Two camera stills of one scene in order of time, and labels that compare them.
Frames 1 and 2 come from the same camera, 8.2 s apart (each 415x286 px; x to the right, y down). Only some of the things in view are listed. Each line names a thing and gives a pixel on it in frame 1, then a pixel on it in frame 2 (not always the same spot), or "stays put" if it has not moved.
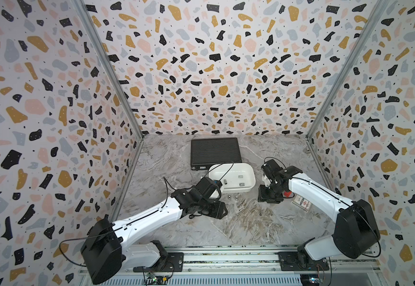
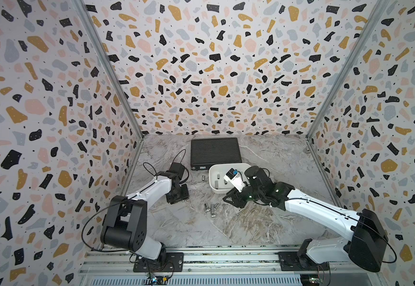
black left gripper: (219, 210) -> (185, 195)
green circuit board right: (313, 280) stays put
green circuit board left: (151, 279) stays put
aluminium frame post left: (92, 20) stays put
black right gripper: (263, 198) -> (235, 197)
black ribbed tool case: (206, 153) stays put
